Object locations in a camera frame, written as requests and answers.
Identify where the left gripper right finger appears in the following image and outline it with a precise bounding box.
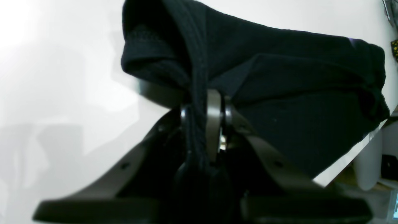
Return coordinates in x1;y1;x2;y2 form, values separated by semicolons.
205;90;373;224

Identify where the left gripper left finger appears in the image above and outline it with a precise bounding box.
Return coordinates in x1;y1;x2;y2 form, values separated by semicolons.
33;107;187;224

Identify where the black T-shirt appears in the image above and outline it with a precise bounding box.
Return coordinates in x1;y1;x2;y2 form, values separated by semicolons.
121;0;391;224

